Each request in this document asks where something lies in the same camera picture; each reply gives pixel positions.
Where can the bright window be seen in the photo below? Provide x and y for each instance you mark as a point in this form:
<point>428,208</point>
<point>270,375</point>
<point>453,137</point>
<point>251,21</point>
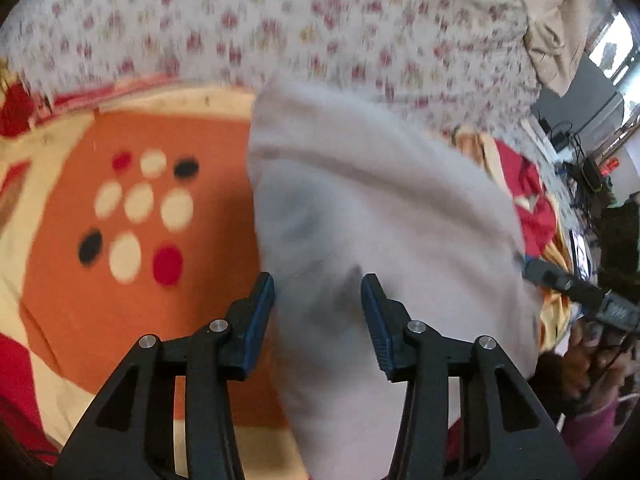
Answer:
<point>610,45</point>

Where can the floral bed sheet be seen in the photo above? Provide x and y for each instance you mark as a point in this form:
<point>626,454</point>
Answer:
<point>250,20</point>

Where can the dark phone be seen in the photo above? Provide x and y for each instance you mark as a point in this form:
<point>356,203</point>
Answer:
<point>581,255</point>

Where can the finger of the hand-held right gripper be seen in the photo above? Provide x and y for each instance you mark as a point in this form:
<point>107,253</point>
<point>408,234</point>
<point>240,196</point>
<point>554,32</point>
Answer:
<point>555,277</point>

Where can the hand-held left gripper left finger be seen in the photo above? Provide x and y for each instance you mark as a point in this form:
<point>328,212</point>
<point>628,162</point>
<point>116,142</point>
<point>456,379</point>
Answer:
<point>260,320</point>

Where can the tan cloth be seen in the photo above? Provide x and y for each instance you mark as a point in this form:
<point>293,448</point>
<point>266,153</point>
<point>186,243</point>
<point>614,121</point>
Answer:
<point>555,30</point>

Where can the red orange printed blanket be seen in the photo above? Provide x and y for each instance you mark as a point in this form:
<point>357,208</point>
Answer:
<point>100,310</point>

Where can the dark grey panel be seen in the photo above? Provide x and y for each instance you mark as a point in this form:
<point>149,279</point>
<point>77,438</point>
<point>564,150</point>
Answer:
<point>580,100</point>

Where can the person's right hand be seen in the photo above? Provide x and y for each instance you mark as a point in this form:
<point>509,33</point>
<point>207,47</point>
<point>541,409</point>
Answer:
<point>590,365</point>

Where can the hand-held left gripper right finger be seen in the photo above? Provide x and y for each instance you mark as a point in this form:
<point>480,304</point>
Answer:
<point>377,325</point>

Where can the black bulky object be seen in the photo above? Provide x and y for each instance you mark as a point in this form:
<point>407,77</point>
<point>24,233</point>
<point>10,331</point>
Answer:
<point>620,240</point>

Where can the beige garment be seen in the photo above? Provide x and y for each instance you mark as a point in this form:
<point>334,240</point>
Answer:
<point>375,200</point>

